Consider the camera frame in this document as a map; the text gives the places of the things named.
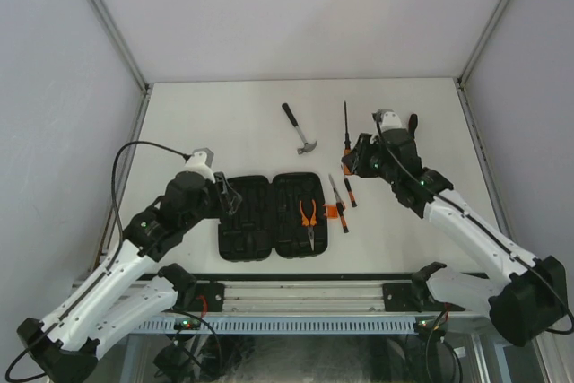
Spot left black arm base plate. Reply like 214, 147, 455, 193
173, 282, 225, 313

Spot black plastic tool case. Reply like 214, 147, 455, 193
218, 172, 329, 262

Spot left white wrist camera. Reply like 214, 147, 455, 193
183, 147, 215, 183

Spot black handled claw hammer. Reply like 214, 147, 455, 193
282, 102, 317, 155

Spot right black camera cable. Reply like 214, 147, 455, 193
374, 118, 574, 335

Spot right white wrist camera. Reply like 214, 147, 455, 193
372, 109, 404, 132

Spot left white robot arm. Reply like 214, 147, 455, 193
17, 171, 242, 382

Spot black orange handled screwdriver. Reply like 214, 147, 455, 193
407, 113, 418, 139

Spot small orange black precision screwdriver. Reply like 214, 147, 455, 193
344, 177, 358, 208

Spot left black camera cable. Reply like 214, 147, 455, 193
3, 140, 192, 382

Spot blue slotted cable duct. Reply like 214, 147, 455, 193
132, 315, 416, 335

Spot aluminium front frame rail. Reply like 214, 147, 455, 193
65, 278, 546, 315

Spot black camera cable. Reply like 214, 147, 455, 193
374, 118, 574, 335
3, 140, 192, 382

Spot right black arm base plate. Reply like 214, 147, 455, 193
382, 283, 422, 312

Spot orange grip bit screwdriver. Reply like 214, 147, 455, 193
343, 101, 351, 176

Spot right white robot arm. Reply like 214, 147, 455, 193
342, 128, 573, 346

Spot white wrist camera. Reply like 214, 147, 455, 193
183, 147, 215, 183
372, 109, 404, 132

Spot orange handled needle-nose pliers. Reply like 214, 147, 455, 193
299, 199, 317, 251

